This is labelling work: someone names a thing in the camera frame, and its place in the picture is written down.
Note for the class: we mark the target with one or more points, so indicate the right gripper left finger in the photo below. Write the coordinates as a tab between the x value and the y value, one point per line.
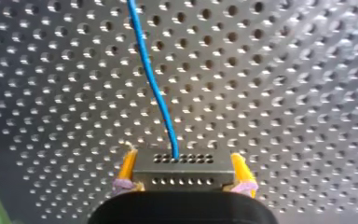
127	169

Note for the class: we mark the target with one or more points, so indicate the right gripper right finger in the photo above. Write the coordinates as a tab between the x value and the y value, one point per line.
241	174

